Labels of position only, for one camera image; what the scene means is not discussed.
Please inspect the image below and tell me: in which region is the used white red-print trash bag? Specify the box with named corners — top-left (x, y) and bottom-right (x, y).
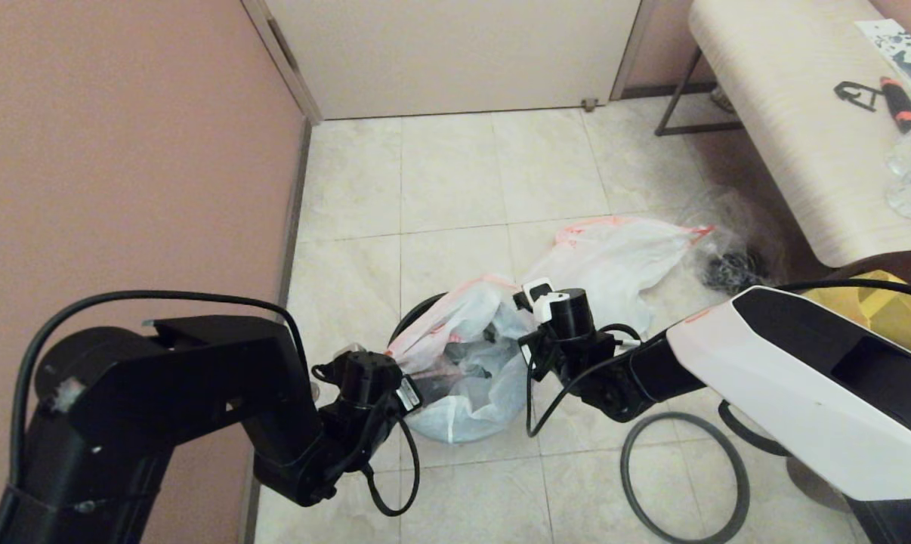
top-left (523, 215), bottom-right (715, 333)

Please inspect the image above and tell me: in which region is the fresh white red-print trash bag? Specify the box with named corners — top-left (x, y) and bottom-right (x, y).
top-left (386, 276), bottom-right (536, 445)

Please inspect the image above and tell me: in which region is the grey bin retaining ring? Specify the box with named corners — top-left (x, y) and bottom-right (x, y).
top-left (620, 412), bottom-right (751, 544)

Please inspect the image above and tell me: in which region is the black trash bin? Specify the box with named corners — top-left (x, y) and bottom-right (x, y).
top-left (389, 293), bottom-right (446, 350)

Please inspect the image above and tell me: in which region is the clear bag of dark parts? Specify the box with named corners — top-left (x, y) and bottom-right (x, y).
top-left (686, 189), bottom-right (789, 294)

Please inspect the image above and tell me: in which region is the yellow fabric tote bag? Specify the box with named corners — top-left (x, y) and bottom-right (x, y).
top-left (803, 270), bottom-right (911, 363)

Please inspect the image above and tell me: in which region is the light wood-grain table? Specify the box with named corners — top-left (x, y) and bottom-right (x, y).
top-left (654, 0), bottom-right (911, 269)

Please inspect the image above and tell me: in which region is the white door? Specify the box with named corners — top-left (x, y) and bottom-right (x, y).
top-left (263, 0), bottom-right (641, 122)

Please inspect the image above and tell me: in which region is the black hook clip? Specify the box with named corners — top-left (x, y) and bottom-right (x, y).
top-left (833, 82), bottom-right (882, 114)

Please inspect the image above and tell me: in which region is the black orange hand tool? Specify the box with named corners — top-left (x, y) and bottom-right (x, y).
top-left (879, 77), bottom-right (911, 135)

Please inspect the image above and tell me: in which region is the printed black white paper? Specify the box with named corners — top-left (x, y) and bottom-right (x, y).
top-left (854, 20), bottom-right (911, 88)

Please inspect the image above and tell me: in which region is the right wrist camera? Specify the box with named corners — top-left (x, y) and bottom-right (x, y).
top-left (514, 278), bottom-right (596, 338)

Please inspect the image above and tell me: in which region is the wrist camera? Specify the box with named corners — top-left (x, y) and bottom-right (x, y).
top-left (312, 349), bottom-right (403, 405)
top-left (514, 278), bottom-right (596, 338)

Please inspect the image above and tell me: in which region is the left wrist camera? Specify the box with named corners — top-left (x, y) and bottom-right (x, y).
top-left (312, 349), bottom-right (403, 405)

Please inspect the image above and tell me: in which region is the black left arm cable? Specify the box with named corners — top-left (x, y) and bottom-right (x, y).
top-left (10, 291), bottom-right (421, 517)

